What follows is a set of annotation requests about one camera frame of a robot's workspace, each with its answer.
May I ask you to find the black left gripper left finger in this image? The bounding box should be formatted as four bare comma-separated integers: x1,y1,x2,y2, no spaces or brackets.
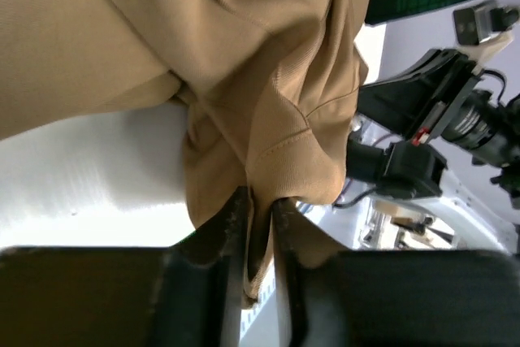
1,188,249,346

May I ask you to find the tan brown skirt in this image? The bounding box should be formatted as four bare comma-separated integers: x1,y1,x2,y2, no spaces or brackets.
1,0,369,301

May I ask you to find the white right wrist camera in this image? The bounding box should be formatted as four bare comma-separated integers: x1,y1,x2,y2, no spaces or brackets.
452,0,519,66

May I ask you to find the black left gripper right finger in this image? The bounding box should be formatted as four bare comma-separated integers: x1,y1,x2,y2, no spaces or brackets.
271,199,519,346

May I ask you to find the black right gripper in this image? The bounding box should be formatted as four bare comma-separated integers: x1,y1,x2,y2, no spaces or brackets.
346,49,519,199

